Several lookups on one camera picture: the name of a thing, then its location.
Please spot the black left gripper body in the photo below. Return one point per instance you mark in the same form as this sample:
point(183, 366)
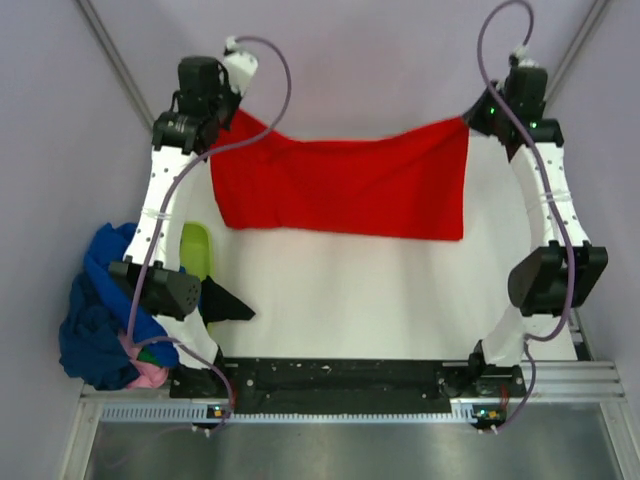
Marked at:
point(222, 106)

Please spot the black t shirt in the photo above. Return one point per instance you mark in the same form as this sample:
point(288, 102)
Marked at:
point(217, 304)

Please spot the blue t shirt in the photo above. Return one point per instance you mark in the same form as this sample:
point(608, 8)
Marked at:
point(98, 312)

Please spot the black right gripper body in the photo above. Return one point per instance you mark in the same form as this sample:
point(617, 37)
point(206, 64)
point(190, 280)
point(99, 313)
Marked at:
point(486, 116)

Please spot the white slotted cable duct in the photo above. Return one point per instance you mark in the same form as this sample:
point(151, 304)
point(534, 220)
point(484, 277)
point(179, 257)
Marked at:
point(212, 413)

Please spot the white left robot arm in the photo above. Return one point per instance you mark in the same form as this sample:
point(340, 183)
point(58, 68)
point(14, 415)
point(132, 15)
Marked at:
point(150, 273)

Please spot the pink t shirt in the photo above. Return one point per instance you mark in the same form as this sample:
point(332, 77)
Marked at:
point(149, 376)

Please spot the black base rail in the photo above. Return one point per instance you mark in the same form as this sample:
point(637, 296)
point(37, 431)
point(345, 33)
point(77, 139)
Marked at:
point(289, 385)

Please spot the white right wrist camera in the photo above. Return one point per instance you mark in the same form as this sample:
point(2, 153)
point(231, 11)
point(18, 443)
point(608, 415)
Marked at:
point(519, 58)

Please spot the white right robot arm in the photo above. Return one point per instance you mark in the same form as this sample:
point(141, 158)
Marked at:
point(563, 265)

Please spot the green t shirt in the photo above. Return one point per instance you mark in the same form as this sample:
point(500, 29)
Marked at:
point(146, 357)

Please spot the aluminium frame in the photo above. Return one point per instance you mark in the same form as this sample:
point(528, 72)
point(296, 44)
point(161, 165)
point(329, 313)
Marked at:
point(363, 69)

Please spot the green plastic basket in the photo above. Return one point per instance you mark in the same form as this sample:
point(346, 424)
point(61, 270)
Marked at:
point(196, 257)

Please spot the red printed t shirt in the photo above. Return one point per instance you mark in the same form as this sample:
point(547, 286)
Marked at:
point(408, 186)

